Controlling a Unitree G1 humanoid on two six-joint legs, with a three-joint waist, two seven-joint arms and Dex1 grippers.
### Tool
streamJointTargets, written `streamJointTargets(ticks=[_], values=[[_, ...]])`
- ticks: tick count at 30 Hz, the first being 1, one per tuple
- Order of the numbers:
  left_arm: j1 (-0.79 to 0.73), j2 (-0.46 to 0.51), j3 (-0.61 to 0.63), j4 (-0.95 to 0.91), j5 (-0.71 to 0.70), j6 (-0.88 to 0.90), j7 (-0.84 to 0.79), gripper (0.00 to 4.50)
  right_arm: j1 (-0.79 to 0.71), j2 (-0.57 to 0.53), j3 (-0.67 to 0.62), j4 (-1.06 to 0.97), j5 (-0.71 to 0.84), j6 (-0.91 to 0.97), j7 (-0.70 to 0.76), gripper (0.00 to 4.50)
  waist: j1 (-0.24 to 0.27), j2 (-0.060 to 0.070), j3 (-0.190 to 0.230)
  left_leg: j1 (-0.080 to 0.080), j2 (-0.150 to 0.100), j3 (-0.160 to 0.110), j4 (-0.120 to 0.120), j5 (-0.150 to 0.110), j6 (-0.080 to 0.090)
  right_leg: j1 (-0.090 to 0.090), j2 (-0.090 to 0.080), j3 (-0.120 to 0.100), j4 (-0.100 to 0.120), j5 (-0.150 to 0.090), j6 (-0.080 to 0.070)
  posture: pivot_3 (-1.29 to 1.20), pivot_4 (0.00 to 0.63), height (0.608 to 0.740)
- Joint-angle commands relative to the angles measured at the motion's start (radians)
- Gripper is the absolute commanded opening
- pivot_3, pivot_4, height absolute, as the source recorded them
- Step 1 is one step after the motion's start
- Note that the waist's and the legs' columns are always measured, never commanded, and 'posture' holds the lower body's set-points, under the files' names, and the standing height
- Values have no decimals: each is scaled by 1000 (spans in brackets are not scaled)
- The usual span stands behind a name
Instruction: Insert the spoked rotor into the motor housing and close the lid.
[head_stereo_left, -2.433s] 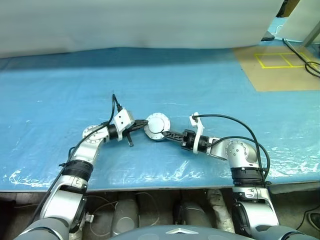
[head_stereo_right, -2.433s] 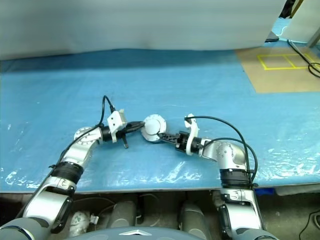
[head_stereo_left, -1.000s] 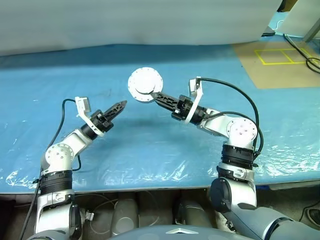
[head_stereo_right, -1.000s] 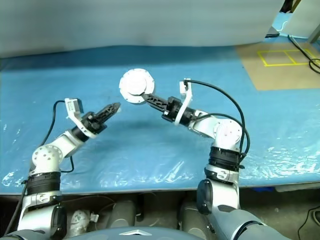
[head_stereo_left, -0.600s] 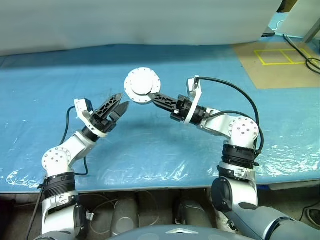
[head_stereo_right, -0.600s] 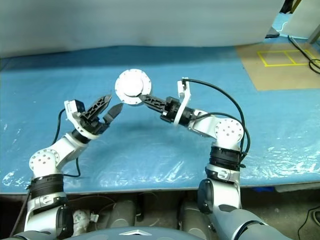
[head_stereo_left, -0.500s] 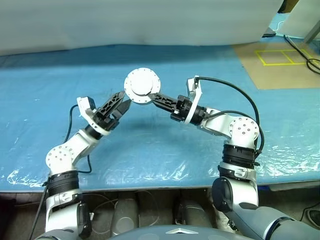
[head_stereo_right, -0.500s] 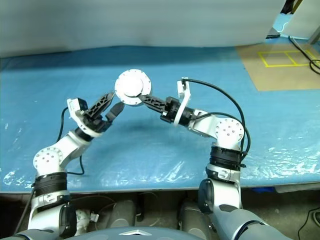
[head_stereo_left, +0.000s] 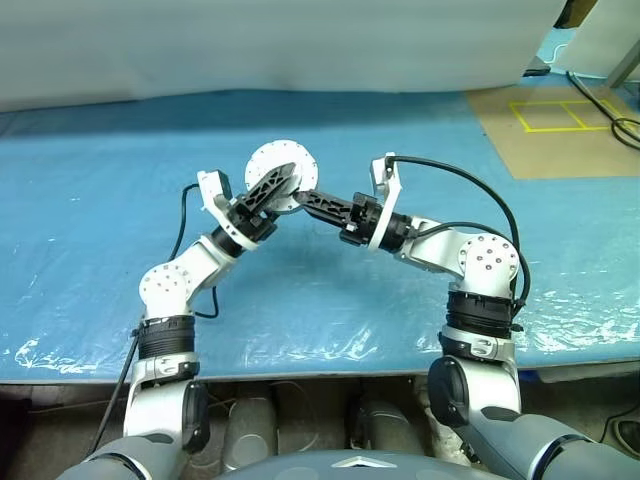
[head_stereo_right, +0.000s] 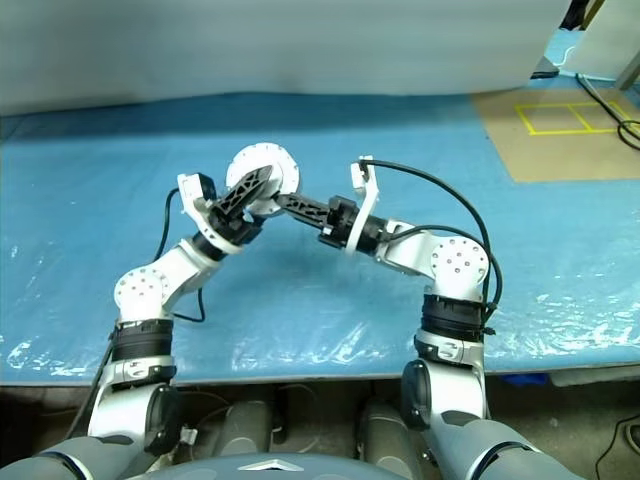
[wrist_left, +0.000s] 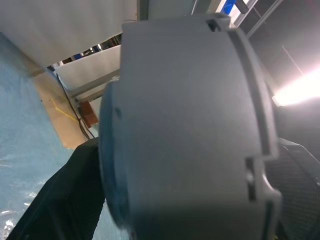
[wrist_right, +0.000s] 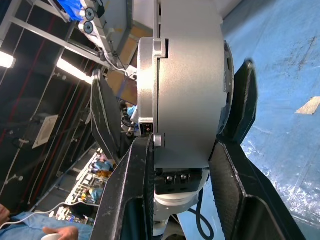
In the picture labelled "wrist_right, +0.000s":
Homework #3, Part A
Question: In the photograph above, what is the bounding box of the long bright ceiling light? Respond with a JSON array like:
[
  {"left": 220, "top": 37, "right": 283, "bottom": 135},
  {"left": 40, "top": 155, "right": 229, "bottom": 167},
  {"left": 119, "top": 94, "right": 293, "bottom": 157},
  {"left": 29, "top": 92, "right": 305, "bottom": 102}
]
[{"left": 56, "top": 58, "right": 93, "bottom": 85}]

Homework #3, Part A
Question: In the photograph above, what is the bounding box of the bystander blue shirt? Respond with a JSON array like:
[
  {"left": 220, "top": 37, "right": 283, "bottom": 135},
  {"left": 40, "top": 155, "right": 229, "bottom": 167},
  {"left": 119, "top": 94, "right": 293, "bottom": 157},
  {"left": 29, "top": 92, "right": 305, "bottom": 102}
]
[{"left": 0, "top": 211, "right": 96, "bottom": 240}]

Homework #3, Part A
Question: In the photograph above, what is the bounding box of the short bright ceiling light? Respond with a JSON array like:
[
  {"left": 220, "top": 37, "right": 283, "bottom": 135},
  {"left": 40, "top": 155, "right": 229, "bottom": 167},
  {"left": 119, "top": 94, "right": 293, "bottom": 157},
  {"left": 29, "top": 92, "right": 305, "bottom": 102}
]
[{"left": 0, "top": 51, "right": 17, "bottom": 68}]

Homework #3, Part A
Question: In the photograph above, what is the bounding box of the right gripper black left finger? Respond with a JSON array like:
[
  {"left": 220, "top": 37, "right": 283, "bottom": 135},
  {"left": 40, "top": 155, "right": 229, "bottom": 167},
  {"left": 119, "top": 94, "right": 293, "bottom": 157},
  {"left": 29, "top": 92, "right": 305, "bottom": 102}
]
[{"left": 90, "top": 133, "right": 156, "bottom": 240}]

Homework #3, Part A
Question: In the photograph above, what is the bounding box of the white ceiling air conditioner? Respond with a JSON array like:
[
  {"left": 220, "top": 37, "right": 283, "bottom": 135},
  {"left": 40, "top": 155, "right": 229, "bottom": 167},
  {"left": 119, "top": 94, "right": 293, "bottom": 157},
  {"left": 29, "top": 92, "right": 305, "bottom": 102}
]
[{"left": 31, "top": 114, "right": 60, "bottom": 150}]

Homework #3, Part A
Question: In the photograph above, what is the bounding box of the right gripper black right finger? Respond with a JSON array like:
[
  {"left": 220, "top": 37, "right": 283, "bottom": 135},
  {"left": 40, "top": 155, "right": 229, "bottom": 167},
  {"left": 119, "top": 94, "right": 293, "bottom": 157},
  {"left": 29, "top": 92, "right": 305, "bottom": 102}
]
[{"left": 208, "top": 139, "right": 310, "bottom": 240}]

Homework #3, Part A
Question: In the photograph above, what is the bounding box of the thin white cable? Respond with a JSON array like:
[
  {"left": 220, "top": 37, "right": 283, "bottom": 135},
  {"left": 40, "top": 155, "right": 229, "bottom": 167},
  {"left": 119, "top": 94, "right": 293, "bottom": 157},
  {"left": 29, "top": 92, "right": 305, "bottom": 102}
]
[{"left": 4, "top": 201, "right": 101, "bottom": 230}]

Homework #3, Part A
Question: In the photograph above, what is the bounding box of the bystander bare hand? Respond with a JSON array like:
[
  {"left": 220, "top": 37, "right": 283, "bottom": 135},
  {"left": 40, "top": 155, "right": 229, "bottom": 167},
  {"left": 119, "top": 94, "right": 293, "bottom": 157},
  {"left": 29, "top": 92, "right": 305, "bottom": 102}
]
[
  {"left": 0, "top": 203, "right": 11, "bottom": 230},
  {"left": 42, "top": 225, "right": 80, "bottom": 240}
]

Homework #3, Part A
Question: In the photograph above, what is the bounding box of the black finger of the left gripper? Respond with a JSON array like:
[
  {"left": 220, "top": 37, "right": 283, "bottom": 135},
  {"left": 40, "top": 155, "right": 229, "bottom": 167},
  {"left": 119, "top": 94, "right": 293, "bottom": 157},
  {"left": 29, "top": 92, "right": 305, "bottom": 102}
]
[
  {"left": 218, "top": 59, "right": 259, "bottom": 145},
  {"left": 89, "top": 69, "right": 123, "bottom": 166}
]

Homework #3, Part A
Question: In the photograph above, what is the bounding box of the brown cardboard box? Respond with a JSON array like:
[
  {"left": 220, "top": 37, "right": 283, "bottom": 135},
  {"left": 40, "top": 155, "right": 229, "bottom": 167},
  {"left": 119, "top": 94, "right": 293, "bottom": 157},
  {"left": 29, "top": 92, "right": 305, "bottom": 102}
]
[{"left": 107, "top": 24, "right": 139, "bottom": 101}]

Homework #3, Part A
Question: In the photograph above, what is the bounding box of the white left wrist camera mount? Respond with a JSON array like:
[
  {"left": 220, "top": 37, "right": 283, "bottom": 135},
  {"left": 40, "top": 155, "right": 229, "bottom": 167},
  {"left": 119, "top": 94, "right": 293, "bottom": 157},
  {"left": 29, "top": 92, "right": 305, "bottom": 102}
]
[{"left": 152, "top": 191, "right": 201, "bottom": 216}]

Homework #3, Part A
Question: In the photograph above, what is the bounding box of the aluminium ceiling frame beam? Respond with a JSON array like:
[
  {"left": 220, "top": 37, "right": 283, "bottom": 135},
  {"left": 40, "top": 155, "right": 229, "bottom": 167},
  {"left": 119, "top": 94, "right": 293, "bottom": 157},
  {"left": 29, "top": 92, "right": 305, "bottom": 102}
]
[{"left": 0, "top": 0, "right": 113, "bottom": 70}]

